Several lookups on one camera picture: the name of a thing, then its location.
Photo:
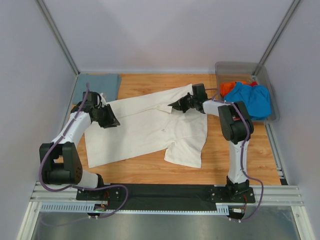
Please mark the corner aluminium post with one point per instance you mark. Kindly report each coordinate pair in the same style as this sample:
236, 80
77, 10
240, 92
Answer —
57, 35
294, 6

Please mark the right corner aluminium post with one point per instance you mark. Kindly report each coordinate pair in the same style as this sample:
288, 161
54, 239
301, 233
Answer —
294, 6

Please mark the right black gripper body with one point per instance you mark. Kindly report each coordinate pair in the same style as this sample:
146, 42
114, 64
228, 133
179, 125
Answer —
194, 100

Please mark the aluminium frame rail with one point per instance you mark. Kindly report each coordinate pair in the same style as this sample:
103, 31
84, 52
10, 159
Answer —
273, 195

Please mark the red t shirt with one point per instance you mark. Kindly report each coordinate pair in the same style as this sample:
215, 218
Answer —
254, 83

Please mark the white t shirt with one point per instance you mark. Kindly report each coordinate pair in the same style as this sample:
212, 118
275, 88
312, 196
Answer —
148, 124

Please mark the folded grey-blue t shirt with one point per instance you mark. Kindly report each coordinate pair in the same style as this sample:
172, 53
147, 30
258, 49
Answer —
107, 84

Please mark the orange t shirt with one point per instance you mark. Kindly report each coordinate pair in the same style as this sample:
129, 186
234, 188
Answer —
227, 87

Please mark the left corner aluminium post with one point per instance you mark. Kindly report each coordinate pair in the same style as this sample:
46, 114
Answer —
57, 35

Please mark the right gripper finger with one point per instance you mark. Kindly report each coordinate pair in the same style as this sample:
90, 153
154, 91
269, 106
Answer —
175, 105
185, 106

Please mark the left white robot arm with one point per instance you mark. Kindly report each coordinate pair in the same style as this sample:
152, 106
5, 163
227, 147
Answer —
60, 164

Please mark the blue t shirt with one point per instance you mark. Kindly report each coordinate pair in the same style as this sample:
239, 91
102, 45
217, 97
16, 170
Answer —
256, 98

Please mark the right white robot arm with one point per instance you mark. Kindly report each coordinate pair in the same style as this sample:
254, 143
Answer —
236, 127

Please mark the clear plastic bin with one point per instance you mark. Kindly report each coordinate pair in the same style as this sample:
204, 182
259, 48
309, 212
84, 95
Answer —
231, 71

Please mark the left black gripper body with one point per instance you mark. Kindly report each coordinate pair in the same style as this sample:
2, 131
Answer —
97, 119

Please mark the slotted cable duct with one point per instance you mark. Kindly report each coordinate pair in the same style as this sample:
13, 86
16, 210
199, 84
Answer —
65, 207

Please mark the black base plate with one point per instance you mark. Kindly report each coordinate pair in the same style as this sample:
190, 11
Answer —
172, 197

